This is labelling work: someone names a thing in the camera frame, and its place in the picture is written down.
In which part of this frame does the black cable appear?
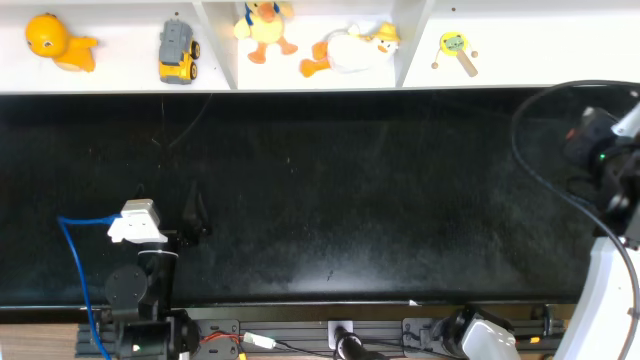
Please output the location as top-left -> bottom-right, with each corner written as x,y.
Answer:
509,78 -> 640,354

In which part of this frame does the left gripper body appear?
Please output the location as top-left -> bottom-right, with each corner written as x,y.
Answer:
158,229 -> 202,248

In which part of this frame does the yellow plush duck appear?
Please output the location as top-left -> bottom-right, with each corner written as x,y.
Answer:
233,1 -> 300,65

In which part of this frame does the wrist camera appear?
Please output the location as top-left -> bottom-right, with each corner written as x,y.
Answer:
106,198 -> 169,246
611,101 -> 640,139

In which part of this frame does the grey and yellow toy truck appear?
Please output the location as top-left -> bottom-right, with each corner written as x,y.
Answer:
158,18 -> 202,86

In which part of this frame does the yellow rubber duck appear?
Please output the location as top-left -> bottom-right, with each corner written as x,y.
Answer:
24,13 -> 100,74

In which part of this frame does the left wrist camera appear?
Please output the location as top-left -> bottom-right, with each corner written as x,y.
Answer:
106,198 -> 169,246

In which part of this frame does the white plush duck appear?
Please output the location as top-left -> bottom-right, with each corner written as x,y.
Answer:
299,21 -> 402,79

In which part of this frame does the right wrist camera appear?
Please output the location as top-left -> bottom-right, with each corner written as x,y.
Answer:
611,101 -> 640,139

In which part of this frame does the mounting rail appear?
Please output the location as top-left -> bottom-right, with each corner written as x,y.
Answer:
74,304 -> 571,360

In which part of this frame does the blue cable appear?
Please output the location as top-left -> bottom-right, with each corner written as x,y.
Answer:
56,213 -> 124,360

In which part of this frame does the white shelf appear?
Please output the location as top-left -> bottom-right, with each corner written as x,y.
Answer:
0,0 -> 640,95

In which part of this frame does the yellow rattle drum toy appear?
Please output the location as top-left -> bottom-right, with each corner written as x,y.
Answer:
430,31 -> 480,79

